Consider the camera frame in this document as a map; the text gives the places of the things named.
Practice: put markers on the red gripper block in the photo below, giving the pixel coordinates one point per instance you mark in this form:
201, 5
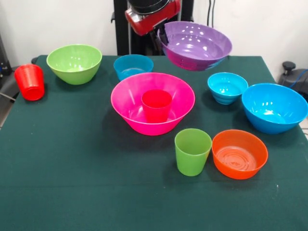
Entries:
149, 24

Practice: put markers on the purple bowl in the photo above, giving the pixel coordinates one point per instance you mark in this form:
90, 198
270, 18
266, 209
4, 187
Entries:
197, 48

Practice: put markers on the large pink bowl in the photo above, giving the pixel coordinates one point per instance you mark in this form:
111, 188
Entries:
130, 96

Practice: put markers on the crimson cup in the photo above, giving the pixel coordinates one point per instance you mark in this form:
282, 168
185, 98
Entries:
156, 108

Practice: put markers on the blue straight-sided bowl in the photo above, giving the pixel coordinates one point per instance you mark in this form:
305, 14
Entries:
132, 65

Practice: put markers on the small cyan ribbed bowl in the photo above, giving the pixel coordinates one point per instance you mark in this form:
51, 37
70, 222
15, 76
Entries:
227, 87

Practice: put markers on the lime green bowl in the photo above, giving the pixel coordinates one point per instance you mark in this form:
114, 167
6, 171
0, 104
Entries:
74, 65

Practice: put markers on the green cup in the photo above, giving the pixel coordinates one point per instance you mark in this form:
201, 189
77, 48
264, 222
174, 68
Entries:
191, 154

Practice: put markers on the black knob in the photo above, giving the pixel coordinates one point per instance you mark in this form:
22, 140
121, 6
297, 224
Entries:
288, 66

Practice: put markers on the large blue bowl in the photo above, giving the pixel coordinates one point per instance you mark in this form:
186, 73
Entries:
272, 108

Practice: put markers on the red ribbed cup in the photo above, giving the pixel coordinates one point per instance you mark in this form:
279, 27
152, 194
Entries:
30, 81

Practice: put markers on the orange bowl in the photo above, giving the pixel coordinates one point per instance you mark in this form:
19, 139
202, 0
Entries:
238, 156

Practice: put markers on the black equipment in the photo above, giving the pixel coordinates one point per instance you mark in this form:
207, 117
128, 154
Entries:
3, 62

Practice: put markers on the grey chair base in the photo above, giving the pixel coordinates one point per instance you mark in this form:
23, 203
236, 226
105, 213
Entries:
7, 84

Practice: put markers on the dark green table cloth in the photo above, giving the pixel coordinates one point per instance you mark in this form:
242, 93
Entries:
72, 180

